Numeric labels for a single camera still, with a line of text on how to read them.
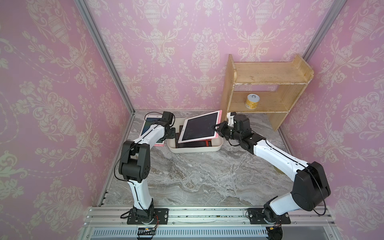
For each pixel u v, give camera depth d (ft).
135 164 1.66
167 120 2.55
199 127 3.17
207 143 3.30
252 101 2.95
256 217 2.39
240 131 2.10
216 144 3.33
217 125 2.65
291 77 2.56
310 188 1.41
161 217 2.43
